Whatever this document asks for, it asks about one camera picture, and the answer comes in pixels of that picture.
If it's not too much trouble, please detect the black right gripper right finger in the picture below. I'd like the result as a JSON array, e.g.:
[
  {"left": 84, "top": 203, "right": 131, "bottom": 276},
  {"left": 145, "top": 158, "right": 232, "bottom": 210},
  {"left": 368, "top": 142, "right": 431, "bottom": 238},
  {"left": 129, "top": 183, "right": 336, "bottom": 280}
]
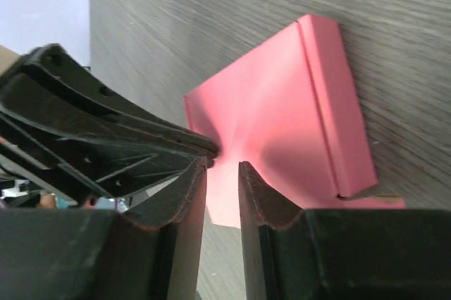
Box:
[{"left": 238, "top": 162, "right": 450, "bottom": 299}]

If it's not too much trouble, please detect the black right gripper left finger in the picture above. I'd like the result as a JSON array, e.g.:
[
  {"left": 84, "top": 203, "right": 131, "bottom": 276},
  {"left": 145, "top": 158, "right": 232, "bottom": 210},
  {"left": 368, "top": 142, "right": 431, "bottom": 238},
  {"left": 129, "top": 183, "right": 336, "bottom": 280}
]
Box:
[{"left": 1, "top": 158, "right": 206, "bottom": 299}]

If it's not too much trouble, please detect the pink paper box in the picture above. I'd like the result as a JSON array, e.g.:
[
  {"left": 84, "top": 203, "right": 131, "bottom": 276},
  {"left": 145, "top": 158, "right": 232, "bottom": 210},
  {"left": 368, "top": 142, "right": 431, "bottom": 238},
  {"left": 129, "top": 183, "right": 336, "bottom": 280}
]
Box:
[{"left": 184, "top": 15, "right": 404, "bottom": 227}]

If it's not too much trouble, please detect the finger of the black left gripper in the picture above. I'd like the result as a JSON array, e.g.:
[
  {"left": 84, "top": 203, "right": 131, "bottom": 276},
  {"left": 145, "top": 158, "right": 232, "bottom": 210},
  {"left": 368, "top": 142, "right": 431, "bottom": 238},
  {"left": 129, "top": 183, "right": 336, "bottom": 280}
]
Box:
[
  {"left": 1, "top": 106, "right": 215, "bottom": 205},
  {"left": 1, "top": 44, "right": 218, "bottom": 154}
]

